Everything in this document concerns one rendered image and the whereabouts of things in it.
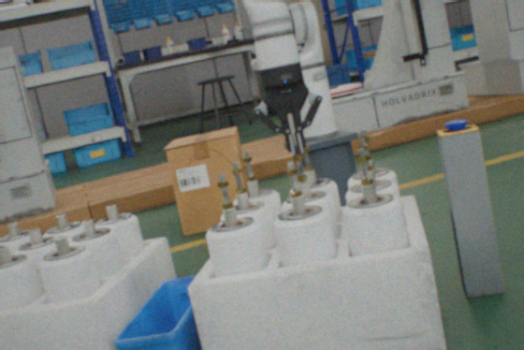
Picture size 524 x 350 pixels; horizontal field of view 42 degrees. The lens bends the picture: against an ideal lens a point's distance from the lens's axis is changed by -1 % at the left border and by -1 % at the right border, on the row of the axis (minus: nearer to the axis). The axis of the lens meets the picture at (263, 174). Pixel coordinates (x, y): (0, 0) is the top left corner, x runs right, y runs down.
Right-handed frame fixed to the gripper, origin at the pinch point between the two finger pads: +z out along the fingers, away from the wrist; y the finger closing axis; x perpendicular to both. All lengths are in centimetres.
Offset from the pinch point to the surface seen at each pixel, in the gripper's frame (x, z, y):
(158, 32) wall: 826, -81, -60
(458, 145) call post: -3.2, 6.3, 28.7
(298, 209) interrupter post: -12.7, 9.1, -3.2
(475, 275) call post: -3.1, 31.1, 27.9
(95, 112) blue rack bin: 487, -2, -112
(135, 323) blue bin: -6.2, 24.1, -34.7
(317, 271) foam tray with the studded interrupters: -19.7, 18.0, -2.8
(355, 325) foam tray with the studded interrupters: -20.7, 27.6, 1.3
